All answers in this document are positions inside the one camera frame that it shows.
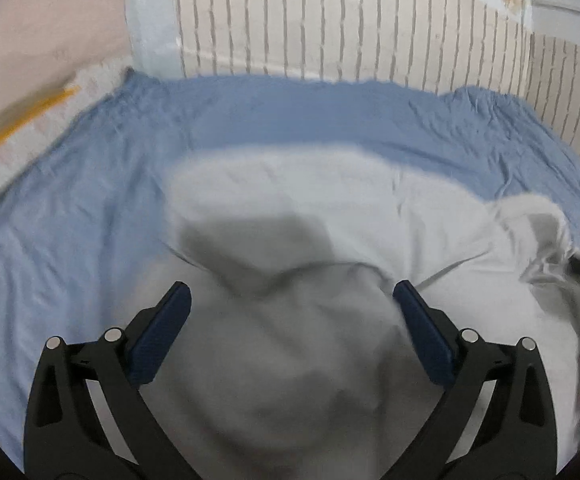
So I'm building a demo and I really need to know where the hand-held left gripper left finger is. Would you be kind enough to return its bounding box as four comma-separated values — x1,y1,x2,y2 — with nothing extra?
22,281,207,480

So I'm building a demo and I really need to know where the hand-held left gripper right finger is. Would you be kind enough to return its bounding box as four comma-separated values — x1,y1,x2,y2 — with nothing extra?
383,280,558,480

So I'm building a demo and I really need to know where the light grey padded coat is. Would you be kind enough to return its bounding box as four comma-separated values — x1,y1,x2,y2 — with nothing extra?
162,144,580,480

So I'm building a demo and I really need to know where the blue bed sheet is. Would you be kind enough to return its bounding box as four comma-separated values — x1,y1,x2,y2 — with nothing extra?
0,71,580,463

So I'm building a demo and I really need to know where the white patterned mattress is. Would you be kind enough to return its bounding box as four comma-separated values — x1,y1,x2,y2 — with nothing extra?
0,57,133,221

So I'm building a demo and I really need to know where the yellow trim strip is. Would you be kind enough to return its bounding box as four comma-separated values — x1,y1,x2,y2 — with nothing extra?
0,85,82,167

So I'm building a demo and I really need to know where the pale glossy vertical panel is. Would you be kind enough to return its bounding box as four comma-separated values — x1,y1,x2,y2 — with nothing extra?
122,0,183,77

